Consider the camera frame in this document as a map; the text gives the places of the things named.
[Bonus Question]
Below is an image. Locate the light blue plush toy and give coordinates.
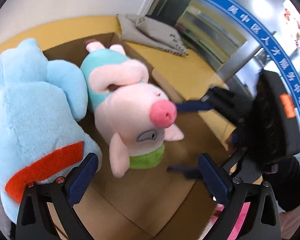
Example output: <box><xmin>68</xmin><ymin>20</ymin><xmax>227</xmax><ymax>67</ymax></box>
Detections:
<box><xmin>0</xmin><ymin>38</ymin><xmax>102</xmax><ymax>222</ymax></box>

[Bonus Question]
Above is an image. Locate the grey folded cloth bag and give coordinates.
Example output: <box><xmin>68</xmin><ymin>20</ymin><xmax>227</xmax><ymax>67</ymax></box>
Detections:
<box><xmin>117</xmin><ymin>14</ymin><xmax>188</xmax><ymax>56</ymax></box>

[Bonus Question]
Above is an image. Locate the pink bear plush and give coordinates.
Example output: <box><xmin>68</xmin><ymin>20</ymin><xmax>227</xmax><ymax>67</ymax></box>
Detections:
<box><xmin>210</xmin><ymin>200</ymin><xmax>251</xmax><ymax>240</ymax></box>

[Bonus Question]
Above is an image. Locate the brown cardboard box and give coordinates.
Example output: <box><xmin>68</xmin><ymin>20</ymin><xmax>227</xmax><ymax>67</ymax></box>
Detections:
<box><xmin>42</xmin><ymin>32</ymin><xmax>241</xmax><ymax>240</ymax></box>

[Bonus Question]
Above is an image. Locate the pink pig plush teal shirt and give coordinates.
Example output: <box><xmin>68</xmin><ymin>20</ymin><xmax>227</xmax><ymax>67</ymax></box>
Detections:
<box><xmin>80</xmin><ymin>40</ymin><xmax>184</xmax><ymax>178</ymax></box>

